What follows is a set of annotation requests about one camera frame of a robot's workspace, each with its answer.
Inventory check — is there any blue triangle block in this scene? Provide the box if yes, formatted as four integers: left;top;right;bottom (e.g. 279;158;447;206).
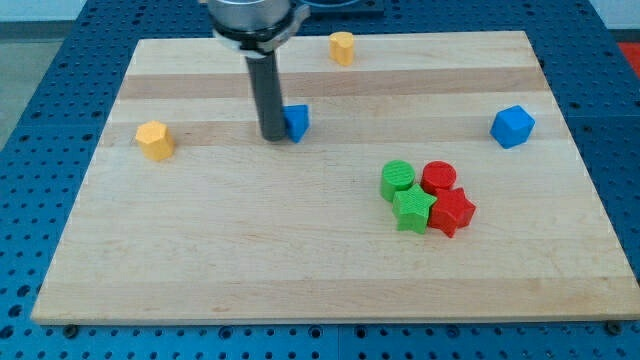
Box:
283;104;310;143

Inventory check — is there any yellow hexagon block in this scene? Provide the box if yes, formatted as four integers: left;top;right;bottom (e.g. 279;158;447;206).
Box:
135;120;175;161

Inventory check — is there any green cylinder block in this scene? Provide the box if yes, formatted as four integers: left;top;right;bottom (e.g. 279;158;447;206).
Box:
380;160;415;202

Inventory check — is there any green star block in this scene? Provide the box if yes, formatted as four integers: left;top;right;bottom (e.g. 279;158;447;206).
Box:
392;184;437;234

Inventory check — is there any red cylinder block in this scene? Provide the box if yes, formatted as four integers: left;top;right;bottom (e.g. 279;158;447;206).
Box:
420;161;457;194

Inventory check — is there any wooden board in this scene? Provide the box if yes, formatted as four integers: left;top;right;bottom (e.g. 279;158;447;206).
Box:
32;31;639;325

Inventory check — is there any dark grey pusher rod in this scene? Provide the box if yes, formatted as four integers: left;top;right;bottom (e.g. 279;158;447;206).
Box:
245;52;287;142

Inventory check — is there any red star block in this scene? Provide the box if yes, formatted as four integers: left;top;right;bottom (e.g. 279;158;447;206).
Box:
428;187;476;238

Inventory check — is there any yellow heart block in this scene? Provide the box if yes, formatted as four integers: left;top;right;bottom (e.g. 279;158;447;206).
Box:
329;31;355;66

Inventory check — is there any blue cube block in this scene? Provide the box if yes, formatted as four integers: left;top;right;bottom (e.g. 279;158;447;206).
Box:
490;105;535;149

